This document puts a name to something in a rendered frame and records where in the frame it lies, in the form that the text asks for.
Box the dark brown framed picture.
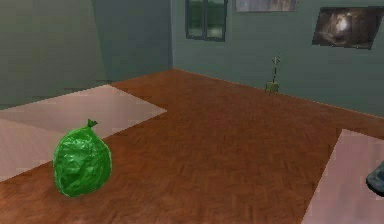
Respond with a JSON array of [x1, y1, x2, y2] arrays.
[[311, 6, 384, 51]]

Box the grey framed wall picture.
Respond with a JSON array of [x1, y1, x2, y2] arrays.
[[233, 0, 299, 13]]

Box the green tied rubbish bag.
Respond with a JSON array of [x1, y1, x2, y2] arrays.
[[52, 118, 113, 198]]

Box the dark framed window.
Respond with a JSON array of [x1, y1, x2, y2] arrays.
[[184, 0, 229, 43]]

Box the dark blue-grey rounded object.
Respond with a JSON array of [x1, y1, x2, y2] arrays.
[[365, 161, 384, 198]]

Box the small plant in green pot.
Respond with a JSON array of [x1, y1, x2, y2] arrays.
[[265, 54, 282, 96]]

